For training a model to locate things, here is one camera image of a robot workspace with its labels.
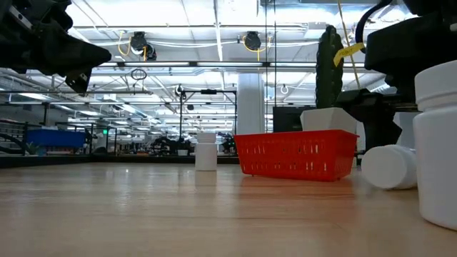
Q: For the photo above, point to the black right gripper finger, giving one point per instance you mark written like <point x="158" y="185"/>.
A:
<point x="382" y="130"/>

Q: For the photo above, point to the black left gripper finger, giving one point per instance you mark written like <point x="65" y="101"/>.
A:
<point x="75" y="53"/>
<point x="78" y="84"/>

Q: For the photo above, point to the white pill bottle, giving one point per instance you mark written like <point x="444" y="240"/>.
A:
<point x="387" y="167"/>
<point x="437" y="150"/>
<point x="407" y="130"/>
<point x="206" y="153"/>

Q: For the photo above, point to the red plastic slotted basket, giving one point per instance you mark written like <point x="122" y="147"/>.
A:
<point x="296" y="157"/>

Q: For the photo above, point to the green cactus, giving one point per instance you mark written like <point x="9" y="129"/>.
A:
<point x="328" y="78"/>

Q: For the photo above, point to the black rectangular screen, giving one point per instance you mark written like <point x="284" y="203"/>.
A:
<point x="287" y="119"/>

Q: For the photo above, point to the white building column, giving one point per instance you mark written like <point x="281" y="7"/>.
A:
<point x="250" y="107"/>

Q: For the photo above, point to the black metal frame rig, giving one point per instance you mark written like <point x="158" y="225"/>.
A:
<point x="209" y="91"/>

